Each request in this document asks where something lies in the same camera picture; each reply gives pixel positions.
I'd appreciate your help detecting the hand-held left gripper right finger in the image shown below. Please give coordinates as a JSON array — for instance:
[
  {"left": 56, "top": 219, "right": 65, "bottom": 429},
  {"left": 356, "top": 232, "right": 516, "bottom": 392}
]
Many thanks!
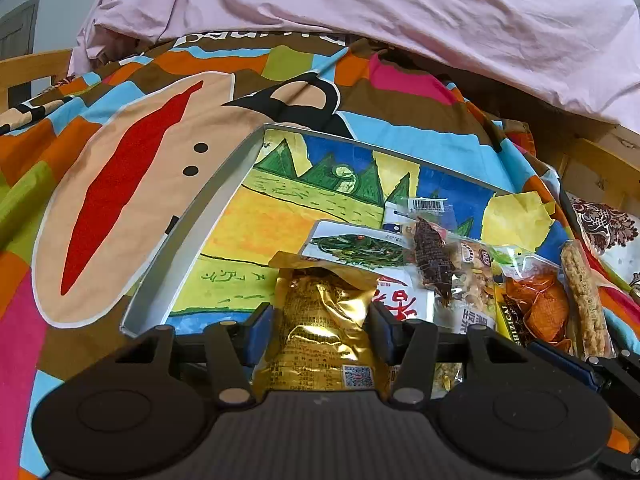
[{"left": 367, "top": 302, "right": 532, "bottom": 407}]

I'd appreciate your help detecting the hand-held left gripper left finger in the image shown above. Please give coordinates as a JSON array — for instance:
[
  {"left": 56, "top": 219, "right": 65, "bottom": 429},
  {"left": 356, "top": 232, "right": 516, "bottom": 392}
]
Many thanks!
[{"left": 114, "top": 302, "right": 277, "bottom": 407}]

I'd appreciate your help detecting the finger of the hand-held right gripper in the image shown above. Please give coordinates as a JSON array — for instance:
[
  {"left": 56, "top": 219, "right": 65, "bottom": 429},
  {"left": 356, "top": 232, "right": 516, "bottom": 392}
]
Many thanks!
[{"left": 527, "top": 340, "right": 640, "bottom": 401}]

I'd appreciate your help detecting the gold foil snack packet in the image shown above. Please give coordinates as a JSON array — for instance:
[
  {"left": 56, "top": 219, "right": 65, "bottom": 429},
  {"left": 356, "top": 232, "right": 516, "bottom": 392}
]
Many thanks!
[{"left": 252, "top": 252, "right": 391, "bottom": 396}]

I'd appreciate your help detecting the orange snack bag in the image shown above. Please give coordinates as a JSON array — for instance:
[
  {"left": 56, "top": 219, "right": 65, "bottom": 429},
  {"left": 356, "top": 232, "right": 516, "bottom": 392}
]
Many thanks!
[{"left": 492, "top": 252, "right": 577, "bottom": 353}]

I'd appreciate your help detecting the rice cracker packet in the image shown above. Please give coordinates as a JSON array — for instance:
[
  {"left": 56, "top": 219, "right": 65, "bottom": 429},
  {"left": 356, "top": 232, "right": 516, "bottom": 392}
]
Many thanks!
[{"left": 560, "top": 239, "right": 615, "bottom": 360}]

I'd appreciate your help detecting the white seaweed snack packet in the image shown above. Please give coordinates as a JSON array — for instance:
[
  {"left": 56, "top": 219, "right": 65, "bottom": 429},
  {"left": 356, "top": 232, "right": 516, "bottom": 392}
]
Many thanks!
[{"left": 300, "top": 219, "right": 436, "bottom": 333}]

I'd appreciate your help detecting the clear packet dark dried snack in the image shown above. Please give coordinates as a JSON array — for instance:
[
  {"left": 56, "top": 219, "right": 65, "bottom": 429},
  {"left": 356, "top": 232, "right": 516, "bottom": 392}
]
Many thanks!
[{"left": 384, "top": 196, "right": 468, "bottom": 307}]

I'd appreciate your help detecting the metal tray with drawing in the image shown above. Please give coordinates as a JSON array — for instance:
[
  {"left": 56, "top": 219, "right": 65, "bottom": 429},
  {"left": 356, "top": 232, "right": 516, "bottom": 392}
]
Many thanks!
[{"left": 119, "top": 122, "right": 571, "bottom": 341}]

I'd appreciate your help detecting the granola bar with barcode label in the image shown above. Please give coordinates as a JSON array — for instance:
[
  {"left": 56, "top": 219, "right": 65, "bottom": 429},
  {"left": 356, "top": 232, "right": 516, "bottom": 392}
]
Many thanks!
[{"left": 447, "top": 239, "right": 500, "bottom": 336}]

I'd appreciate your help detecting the floral satin quilt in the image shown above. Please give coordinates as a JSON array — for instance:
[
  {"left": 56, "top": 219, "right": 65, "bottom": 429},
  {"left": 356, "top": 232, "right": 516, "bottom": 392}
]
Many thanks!
[{"left": 567, "top": 195, "right": 640, "bottom": 306}]

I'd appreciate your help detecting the colourful printed blanket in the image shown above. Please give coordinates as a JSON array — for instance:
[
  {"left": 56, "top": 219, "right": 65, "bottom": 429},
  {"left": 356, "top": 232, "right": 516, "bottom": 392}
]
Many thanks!
[{"left": 0, "top": 35, "right": 640, "bottom": 480}]

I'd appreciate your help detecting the pink bed sheet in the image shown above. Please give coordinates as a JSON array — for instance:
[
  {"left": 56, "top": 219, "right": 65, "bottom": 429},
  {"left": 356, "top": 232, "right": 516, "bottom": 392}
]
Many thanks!
[{"left": 67, "top": 0, "right": 640, "bottom": 133}]

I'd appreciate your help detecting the grey door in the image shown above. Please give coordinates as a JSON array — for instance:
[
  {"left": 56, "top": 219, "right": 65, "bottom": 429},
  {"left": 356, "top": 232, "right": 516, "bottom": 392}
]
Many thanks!
[{"left": 0, "top": 0, "right": 42, "bottom": 61}]

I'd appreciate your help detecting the wooden bed rail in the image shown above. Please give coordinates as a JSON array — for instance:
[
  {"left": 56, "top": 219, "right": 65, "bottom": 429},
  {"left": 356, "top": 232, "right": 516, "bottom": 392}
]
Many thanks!
[
  {"left": 0, "top": 49, "right": 73, "bottom": 113},
  {"left": 530, "top": 122, "right": 640, "bottom": 211}
]

